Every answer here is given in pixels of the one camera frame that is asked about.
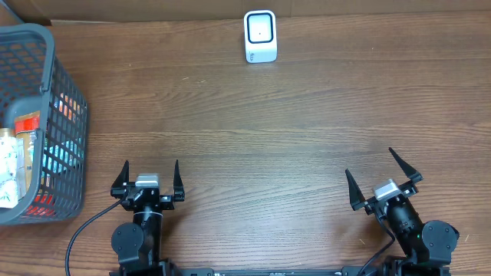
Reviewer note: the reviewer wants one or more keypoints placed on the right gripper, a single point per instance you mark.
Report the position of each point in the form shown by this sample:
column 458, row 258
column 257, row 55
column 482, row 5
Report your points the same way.
column 413, row 175

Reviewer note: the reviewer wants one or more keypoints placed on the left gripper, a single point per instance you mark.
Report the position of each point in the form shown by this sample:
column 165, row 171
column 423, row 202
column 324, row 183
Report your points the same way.
column 176, row 197

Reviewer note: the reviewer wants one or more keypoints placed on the teal wet wipes packet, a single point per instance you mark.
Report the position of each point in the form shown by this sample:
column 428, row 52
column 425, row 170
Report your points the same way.
column 61, row 156

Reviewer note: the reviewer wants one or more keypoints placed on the small orange snack packet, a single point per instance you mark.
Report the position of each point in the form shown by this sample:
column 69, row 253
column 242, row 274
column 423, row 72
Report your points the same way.
column 69, row 107

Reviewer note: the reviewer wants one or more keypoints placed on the orange pasta packet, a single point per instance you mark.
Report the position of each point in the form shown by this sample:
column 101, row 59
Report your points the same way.
column 25, row 135

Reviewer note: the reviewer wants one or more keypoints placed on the white bamboo print tube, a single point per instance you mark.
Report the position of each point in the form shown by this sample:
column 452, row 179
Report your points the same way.
column 9, row 187

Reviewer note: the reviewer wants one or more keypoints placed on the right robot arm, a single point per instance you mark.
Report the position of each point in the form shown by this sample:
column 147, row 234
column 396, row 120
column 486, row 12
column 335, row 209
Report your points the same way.
column 415, row 247

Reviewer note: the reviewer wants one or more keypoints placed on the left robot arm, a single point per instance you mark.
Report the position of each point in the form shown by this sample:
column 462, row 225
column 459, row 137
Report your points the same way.
column 137, row 243

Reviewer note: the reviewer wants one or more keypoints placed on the white barcode scanner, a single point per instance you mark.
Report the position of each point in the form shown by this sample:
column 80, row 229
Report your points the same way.
column 260, row 35

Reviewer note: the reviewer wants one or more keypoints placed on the grey plastic shopping basket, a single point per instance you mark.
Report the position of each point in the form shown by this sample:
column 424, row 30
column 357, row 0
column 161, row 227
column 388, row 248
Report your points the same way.
column 32, row 78

